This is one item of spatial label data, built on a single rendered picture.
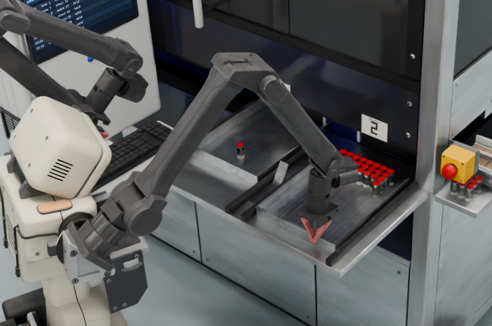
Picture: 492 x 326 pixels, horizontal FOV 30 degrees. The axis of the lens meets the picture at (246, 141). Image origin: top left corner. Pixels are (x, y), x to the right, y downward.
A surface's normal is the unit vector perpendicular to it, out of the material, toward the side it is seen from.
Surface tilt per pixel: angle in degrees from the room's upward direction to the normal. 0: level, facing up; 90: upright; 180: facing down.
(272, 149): 0
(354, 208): 0
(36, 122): 48
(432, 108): 90
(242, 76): 97
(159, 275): 0
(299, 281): 90
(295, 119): 99
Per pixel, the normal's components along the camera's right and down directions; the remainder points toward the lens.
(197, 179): -0.06, -0.82
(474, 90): 0.75, 0.34
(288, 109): 0.48, 0.60
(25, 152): -0.70, -0.33
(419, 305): -0.66, 0.46
